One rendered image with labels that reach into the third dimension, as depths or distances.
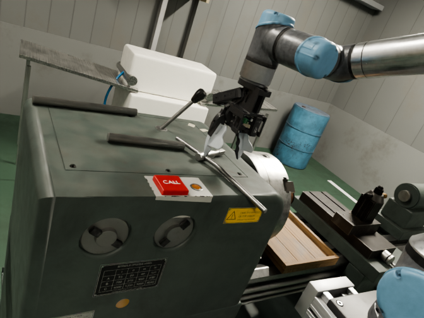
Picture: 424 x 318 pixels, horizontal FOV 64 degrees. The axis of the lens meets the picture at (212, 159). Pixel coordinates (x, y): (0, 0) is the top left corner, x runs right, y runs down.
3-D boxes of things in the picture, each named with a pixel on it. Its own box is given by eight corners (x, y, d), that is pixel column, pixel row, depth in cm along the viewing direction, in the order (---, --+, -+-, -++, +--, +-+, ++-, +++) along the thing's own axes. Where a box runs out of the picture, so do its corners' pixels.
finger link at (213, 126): (206, 133, 81) (229, 104, 80) (203, 130, 82) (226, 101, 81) (218, 142, 84) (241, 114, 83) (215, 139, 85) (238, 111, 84)
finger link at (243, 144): (246, 168, 87) (246, 137, 82) (234, 156, 91) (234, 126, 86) (256, 164, 88) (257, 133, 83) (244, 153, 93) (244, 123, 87)
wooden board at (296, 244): (282, 274, 122) (286, 265, 120) (231, 212, 149) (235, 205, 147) (335, 264, 139) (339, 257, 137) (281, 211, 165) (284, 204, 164)
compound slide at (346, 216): (347, 235, 142) (353, 225, 140) (330, 220, 150) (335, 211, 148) (375, 232, 153) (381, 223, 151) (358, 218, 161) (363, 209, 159)
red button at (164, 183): (160, 199, 68) (163, 190, 67) (151, 182, 73) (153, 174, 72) (187, 198, 71) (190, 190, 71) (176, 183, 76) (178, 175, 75)
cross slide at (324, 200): (367, 259, 139) (373, 251, 137) (298, 198, 170) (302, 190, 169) (391, 255, 149) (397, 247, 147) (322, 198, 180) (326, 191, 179)
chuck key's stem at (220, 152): (218, 153, 98) (193, 158, 89) (221, 146, 97) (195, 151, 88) (224, 156, 97) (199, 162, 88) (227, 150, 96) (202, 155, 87)
